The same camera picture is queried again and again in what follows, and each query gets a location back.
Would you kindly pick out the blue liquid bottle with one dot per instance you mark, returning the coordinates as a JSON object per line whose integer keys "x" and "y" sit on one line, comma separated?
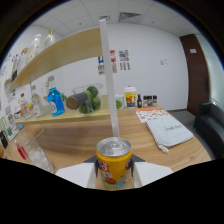
{"x": 56, "y": 103}

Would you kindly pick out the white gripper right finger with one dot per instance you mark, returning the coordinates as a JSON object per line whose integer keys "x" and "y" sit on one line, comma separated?
{"x": 151, "y": 173}

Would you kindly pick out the yellow orange drink can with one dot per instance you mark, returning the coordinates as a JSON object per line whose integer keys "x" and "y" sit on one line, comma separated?
{"x": 114, "y": 163}

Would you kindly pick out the clear bottle red white label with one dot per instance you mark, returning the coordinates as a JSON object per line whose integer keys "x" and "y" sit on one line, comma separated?
{"x": 36, "y": 106}

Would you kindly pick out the wooden two-tier shelf rack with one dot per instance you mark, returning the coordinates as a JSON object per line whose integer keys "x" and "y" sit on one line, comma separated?
{"x": 66, "y": 50}

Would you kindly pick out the clear glass with ice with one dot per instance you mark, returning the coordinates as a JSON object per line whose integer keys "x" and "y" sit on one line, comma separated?
{"x": 38, "y": 156}

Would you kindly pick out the glass jar of limes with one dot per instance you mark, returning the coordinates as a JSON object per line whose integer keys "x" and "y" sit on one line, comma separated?
{"x": 88, "y": 100}

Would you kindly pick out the black chair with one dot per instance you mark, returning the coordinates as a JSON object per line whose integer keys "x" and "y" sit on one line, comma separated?
{"x": 211, "y": 128}

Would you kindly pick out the dark small bottle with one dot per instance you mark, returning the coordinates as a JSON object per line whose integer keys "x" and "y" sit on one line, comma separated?
{"x": 139, "y": 101}

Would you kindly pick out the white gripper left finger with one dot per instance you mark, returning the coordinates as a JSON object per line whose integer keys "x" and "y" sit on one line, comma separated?
{"x": 76, "y": 175}

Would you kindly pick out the printed menu sheet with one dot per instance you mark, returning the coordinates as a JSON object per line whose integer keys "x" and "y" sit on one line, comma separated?
{"x": 151, "y": 115}

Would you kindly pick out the dark brown door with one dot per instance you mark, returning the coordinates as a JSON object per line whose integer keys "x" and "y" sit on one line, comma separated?
{"x": 195, "y": 73}

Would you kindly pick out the yellow tub white lid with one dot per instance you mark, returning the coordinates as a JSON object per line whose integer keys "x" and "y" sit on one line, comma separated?
{"x": 130, "y": 97}

